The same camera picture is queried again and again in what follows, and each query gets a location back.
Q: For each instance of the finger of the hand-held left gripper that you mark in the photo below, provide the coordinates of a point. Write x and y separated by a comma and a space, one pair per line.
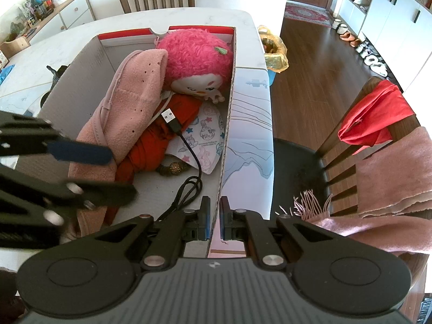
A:
101, 194
81, 153

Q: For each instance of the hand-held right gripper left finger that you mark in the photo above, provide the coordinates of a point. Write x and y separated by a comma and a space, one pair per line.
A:
207, 219

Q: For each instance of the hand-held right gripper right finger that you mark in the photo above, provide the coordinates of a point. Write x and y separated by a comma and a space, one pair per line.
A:
222, 221

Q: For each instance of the white cardboard box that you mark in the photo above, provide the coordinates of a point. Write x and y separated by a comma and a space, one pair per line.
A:
148, 195

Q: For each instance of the red knotted scarf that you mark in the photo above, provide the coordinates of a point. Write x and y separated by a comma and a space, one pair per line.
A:
152, 148

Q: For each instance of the pink fleece jacket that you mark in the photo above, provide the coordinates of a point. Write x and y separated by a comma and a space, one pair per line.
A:
135, 101

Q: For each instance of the cartoon printed face mask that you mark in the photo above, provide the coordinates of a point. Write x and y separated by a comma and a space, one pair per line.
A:
209, 131

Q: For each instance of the pink plush doll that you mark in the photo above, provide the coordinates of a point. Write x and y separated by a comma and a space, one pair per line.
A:
192, 54

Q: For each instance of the wooden chair with black seat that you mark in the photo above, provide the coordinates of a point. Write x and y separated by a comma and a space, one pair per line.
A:
297, 172

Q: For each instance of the wooden box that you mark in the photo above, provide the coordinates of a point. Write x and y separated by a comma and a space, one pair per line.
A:
15, 45

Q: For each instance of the dark cloth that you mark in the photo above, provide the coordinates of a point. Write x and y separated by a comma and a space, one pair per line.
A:
8, 293

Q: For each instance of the wooden sideboard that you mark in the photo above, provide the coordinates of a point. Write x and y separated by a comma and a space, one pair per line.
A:
74, 10

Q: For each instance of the blue trash bin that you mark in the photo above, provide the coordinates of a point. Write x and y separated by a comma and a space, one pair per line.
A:
272, 78

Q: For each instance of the yellow plastic bag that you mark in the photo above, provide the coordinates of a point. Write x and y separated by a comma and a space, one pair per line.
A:
276, 60

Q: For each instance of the pink fringed scarf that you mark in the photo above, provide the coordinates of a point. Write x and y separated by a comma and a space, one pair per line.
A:
391, 175

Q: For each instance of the red cloth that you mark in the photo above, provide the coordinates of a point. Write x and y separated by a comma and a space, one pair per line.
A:
374, 118

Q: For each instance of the row of shoes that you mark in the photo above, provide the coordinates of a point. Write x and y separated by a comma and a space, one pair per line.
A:
368, 57

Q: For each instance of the red patterned rug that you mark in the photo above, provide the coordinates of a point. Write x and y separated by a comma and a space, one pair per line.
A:
307, 14

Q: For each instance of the white cabinet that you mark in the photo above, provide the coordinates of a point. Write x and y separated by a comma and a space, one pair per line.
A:
398, 27

